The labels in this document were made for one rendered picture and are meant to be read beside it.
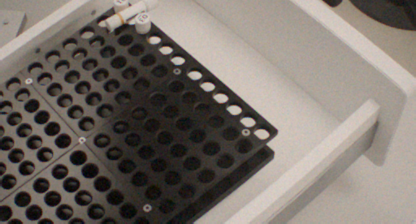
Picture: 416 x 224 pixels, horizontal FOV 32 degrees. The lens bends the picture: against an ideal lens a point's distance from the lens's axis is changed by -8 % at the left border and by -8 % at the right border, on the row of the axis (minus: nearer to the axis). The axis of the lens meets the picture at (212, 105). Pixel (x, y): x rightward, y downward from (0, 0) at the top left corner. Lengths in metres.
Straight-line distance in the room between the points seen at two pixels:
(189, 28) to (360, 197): 0.22
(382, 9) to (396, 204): 0.88
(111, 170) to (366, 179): 0.27
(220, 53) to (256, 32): 0.04
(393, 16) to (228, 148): 1.02
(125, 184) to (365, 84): 0.20
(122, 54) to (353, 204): 0.25
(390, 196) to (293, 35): 0.18
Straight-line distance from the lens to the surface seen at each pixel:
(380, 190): 0.72
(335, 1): 0.64
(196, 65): 0.60
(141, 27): 0.61
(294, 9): 0.61
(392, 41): 1.48
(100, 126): 0.57
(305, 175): 0.56
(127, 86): 0.59
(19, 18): 1.86
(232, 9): 0.68
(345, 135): 0.58
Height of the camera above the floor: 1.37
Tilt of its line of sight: 54 degrees down
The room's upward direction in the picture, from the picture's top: 2 degrees clockwise
